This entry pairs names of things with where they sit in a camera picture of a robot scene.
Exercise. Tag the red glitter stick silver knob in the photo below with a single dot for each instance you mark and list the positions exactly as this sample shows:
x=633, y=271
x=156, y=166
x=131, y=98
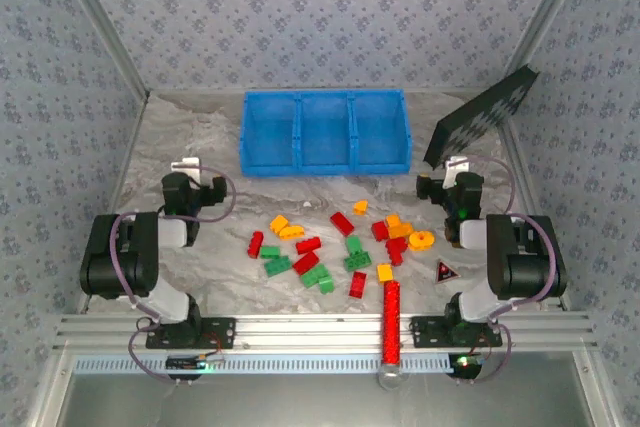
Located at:
x=391, y=322

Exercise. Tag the green lego brick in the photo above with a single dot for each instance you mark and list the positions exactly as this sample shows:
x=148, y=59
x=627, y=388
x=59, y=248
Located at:
x=326, y=286
x=353, y=243
x=277, y=266
x=315, y=275
x=270, y=251
x=358, y=261

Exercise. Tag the small yellow rounded lego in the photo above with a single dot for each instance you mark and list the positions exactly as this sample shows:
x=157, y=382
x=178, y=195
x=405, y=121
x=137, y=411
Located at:
x=360, y=207

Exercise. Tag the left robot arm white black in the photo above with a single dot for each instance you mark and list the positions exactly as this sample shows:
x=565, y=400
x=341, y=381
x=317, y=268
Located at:
x=120, y=257

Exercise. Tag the black patterned board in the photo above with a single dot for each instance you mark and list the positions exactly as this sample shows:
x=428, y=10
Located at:
x=480, y=112

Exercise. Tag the small electronics board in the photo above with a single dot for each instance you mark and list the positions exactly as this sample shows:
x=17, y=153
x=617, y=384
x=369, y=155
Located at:
x=466, y=364
x=186, y=363

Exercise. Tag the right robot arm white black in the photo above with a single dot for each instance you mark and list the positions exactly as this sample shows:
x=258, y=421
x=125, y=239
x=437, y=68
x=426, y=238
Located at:
x=525, y=267

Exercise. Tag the blue three-compartment plastic bin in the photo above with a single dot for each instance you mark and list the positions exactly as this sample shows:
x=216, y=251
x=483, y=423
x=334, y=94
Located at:
x=325, y=132

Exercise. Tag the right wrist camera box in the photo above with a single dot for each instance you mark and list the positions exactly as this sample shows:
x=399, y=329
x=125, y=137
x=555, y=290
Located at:
x=457, y=169

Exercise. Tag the aluminum side rail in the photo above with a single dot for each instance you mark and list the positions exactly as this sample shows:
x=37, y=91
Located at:
x=134, y=139

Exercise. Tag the yellow oval lego brick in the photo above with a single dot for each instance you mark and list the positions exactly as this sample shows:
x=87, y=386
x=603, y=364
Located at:
x=292, y=232

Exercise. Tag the yellow round lego with hole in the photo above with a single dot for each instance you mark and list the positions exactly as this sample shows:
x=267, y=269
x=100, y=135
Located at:
x=417, y=242

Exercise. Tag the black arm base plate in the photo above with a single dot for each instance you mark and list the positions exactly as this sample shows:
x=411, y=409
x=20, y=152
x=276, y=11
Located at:
x=425, y=332
x=222, y=333

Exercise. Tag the aluminum profile rail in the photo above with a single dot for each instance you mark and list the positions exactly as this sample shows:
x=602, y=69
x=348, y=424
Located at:
x=310, y=329

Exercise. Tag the small square red lego brick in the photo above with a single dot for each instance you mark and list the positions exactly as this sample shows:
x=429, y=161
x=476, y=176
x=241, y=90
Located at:
x=380, y=230

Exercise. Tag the red black triangle sign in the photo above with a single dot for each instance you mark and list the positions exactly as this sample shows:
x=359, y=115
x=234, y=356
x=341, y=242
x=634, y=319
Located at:
x=446, y=273

